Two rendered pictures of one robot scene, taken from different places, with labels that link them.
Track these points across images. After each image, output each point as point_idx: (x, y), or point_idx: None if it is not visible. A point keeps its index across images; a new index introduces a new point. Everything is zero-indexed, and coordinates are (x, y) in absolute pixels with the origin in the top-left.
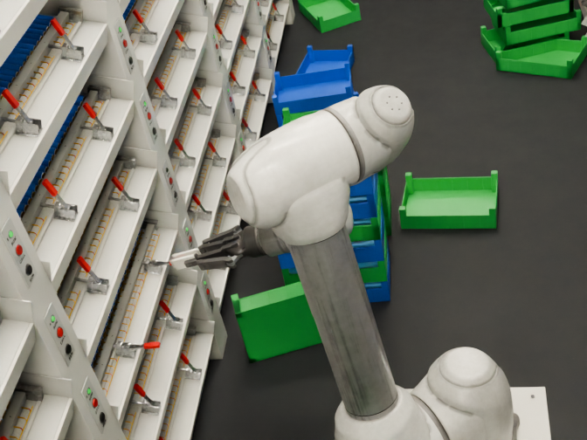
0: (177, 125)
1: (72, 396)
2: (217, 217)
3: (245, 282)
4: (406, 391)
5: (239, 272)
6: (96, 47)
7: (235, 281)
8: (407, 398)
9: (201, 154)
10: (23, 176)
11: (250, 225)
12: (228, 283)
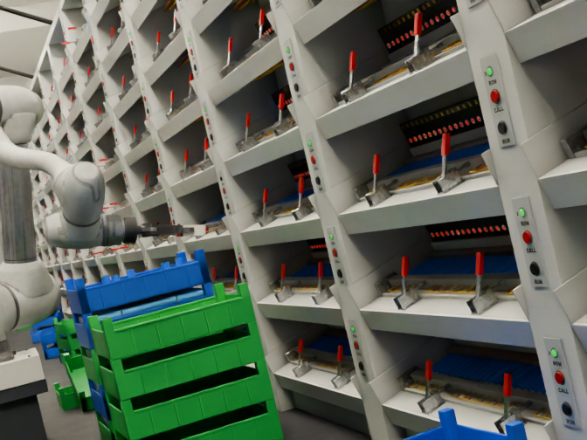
0: (302, 198)
1: (163, 188)
2: (352, 372)
3: (302, 426)
4: (2, 269)
5: (319, 426)
6: (177, 40)
7: (316, 422)
8: (0, 265)
9: (267, 229)
10: (148, 72)
11: (130, 217)
12: (323, 420)
